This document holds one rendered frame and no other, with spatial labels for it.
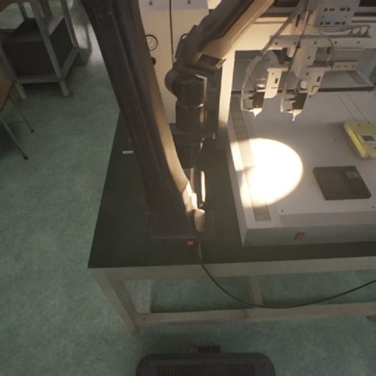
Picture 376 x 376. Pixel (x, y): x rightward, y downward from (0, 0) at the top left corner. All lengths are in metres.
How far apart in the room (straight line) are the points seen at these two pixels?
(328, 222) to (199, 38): 0.56
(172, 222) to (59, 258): 1.43
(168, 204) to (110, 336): 1.21
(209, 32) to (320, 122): 0.71
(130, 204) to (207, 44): 0.58
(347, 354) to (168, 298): 0.88
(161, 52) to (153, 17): 0.10
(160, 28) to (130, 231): 0.60
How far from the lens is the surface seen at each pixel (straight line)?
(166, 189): 0.41
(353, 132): 1.09
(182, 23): 0.92
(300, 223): 0.81
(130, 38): 0.37
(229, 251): 0.84
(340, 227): 0.86
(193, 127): 0.62
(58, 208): 2.05
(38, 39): 3.00
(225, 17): 0.52
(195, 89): 0.59
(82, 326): 1.63
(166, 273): 0.87
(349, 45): 0.85
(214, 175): 1.01
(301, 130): 1.09
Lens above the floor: 1.49
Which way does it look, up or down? 49 degrees down
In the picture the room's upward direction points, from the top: 1 degrees counter-clockwise
